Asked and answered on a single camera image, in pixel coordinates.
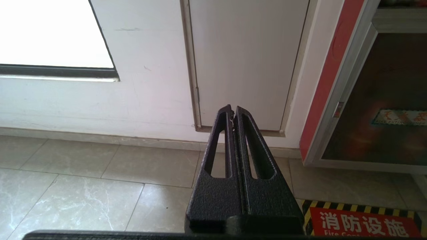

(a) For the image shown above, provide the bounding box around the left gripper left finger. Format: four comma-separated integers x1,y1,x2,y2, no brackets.
185,105,243,234

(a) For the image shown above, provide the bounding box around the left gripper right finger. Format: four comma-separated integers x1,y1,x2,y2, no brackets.
234,106,305,234

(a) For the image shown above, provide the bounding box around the red fire hydrant cabinet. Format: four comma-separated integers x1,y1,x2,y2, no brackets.
300,0,427,174

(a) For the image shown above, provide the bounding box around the glass cabinet door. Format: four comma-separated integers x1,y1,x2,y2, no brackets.
305,23,427,174

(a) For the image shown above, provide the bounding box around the red floor warning sign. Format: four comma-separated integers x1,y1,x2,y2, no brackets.
302,199,424,238

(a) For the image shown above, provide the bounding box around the white wall access door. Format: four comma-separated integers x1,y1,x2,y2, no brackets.
180,0,317,137

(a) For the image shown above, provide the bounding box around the window with dark frame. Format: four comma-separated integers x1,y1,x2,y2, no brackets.
0,0,120,80

